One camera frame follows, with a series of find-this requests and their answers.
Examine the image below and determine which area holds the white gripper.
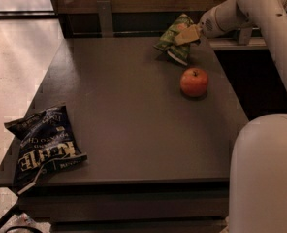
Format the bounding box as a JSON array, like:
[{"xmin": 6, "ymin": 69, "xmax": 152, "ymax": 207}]
[{"xmin": 174, "ymin": 7, "xmax": 224, "ymax": 46}]

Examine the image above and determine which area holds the green jalapeno chip bag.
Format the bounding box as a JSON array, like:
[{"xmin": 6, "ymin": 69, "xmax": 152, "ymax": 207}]
[{"xmin": 153, "ymin": 13, "xmax": 196, "ymax": 67}]

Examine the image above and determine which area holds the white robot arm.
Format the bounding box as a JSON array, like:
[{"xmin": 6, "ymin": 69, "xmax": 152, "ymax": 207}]
[{"xmin": 205, "ymin": 0, "xmax": 287, "ymax": 233}]

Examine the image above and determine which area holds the blue kettle chip bag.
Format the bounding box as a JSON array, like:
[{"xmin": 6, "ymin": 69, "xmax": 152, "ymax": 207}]
[{"xmin": 5, "ymin": 106, "xmax": 87, "ymax": 195}]

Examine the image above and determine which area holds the red apple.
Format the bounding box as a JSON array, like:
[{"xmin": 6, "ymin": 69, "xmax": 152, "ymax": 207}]
[{"xmin": 180, "ymin": 68, "xmax": 208, "ymax": 97}]

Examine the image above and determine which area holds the grey drawer cabinet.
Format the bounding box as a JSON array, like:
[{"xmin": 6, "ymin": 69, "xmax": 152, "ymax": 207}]
[{"xmin": 17, "ymin": 38, "xmax": 247, "ymax": 233}]

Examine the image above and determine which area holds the black chair base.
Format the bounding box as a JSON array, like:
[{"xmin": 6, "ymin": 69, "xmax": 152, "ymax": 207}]
[{"xmin": 0, "ymin": 188, "xmax": 50, "ymax": 233}]

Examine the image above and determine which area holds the right metal rail bracket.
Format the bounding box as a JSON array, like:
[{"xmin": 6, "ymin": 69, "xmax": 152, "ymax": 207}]
[{"xmin": 237, "ymin": 27, "xmax": 253, "ymax": 46}]

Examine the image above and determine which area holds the metal rail bracket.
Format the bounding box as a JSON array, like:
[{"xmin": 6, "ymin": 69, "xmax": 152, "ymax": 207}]
[
  {"xmin": 237, "ymin": 27, "xmax": 253, "ymax": 46},
  {"xmin": 97, "ymin": 0, "xmax": 114, "ymax": 38}
]

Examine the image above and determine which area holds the left metal rail bracket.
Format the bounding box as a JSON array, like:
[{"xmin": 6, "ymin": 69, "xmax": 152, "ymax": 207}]
[{"xmin": 97, "ymin": 0, "xmax": 114, "ymax": 38}]

